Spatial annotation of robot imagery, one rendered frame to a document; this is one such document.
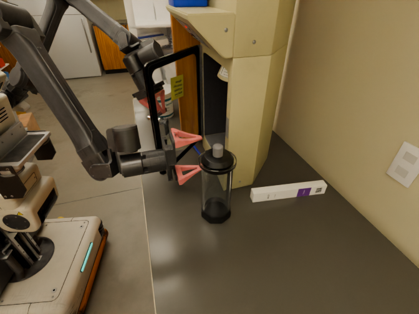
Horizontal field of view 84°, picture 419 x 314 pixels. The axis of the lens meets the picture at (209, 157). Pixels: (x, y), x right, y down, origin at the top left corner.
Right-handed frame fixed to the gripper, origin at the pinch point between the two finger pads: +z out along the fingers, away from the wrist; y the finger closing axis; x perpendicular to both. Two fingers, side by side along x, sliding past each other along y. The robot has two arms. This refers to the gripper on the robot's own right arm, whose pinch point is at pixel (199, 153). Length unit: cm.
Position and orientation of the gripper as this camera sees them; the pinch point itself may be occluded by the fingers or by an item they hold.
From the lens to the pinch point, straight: 62.2
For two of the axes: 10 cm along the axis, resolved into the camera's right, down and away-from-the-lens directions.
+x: -2.9, -5.6, 7.8
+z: 9.6, -1.7, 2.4
